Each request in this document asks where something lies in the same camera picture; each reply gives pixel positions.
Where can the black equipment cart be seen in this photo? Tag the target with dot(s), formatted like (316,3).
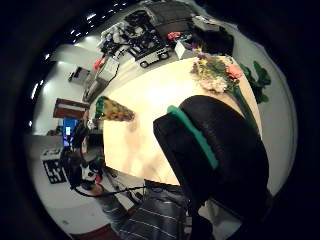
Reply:
(146,36)

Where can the white box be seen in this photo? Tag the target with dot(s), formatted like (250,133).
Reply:
(180,50)

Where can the mixed flower bouquet pink bloom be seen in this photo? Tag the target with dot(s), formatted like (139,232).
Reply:
(216,71)

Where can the white marker cube left glove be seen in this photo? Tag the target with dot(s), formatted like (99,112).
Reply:
(53,166)

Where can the blue lit monitor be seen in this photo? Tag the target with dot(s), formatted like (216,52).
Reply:
(69,130)

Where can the the person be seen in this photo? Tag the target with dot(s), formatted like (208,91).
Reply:
(156,213)

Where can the black bag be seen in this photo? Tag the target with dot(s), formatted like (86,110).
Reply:
(213,40)

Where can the brown wooden cabinet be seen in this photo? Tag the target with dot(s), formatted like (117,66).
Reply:
(70,108)

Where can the green leafy artificial plant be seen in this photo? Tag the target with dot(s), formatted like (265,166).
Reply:
(260,81)

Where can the yellow flower bouquet green wrap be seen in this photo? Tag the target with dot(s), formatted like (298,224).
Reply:
(115,110)

